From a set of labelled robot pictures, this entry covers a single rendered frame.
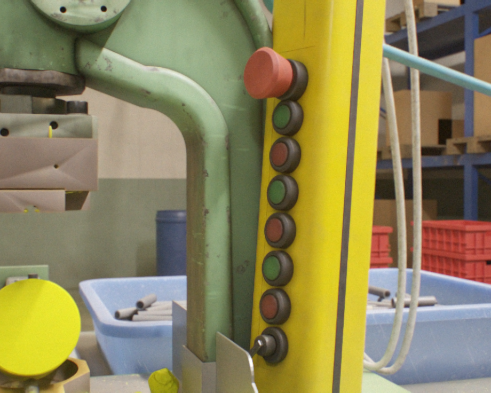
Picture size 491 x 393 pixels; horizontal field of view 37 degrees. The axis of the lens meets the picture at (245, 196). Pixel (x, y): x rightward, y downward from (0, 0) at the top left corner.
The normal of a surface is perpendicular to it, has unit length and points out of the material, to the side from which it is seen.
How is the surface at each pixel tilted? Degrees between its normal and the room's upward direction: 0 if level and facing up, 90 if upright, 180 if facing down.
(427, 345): 100
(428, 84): 90
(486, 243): 90
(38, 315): 74
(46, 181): 90
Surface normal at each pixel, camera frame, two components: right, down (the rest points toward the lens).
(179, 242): 0.09, 0.01
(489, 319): 0.29, 0.18
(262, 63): -0.73, -0.11
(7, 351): 0.29, -0.27
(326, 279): 0.65, 0.01
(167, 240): -0.42, 0.01
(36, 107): 0.44, 0.01
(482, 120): -0.95, 0.00
